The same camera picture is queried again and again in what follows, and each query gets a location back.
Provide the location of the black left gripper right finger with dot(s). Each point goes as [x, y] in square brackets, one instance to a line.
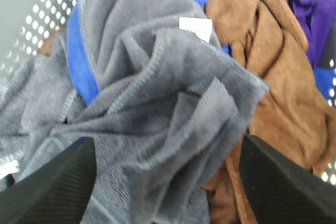
[279, 190]

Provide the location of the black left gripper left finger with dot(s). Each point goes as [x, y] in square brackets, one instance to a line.
[58, 192]

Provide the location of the dark grey towel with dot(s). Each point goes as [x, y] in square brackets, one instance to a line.
[171, 109]

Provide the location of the purple towel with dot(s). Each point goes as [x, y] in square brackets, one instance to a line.
[316, 18]

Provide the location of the brown towel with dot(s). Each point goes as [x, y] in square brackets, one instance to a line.
[264, 37]

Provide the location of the blue towel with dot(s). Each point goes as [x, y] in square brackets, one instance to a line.
[94, 26]

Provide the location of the grey basket with orange rim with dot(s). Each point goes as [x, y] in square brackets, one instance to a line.
[25, 25]

